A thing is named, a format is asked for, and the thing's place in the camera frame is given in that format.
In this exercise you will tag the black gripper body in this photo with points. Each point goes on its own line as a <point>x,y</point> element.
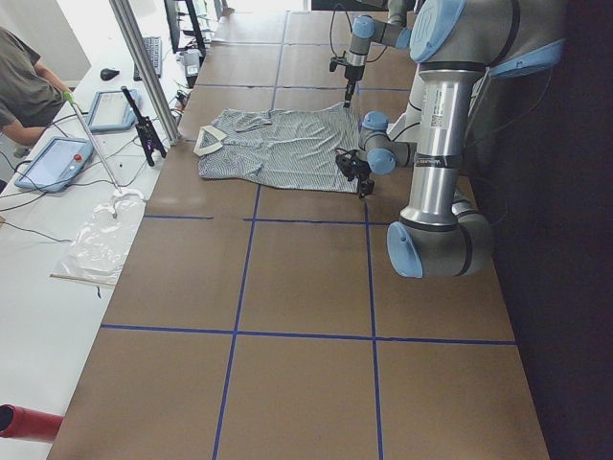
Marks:
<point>360,170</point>
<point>353,73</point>

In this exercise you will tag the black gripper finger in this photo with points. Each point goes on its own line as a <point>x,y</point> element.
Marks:
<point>365,187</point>
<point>349,92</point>

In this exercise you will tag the navy white striped polo shirt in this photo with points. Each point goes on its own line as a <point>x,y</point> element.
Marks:
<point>285,149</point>

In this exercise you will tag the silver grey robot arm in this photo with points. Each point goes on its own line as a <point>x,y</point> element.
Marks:
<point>454,43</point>
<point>366,30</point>

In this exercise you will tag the black keyboard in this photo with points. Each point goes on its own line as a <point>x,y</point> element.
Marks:
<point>153,48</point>

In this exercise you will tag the far blue teach pendant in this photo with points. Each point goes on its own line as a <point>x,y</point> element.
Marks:
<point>110,111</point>

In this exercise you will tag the blue teach pendant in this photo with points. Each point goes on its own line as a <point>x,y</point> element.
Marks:
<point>56,165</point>
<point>110,111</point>

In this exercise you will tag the black computer mouse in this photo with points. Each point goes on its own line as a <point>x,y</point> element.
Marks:
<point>107,74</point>

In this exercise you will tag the clear plastic bag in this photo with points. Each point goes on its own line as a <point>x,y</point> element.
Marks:
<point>98,253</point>

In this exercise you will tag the metal rod with green tip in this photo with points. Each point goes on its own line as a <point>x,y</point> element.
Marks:
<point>93,144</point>

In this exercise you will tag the near blue teach pendant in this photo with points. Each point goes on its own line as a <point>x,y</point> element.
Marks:
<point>56,165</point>

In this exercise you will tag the person in grey shirt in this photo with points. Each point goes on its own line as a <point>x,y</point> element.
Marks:
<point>31,93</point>

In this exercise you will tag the red cylinder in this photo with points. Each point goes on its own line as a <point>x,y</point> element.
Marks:
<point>26,424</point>

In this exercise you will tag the aluminium frame post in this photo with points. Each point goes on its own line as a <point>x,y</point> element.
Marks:
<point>134,41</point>

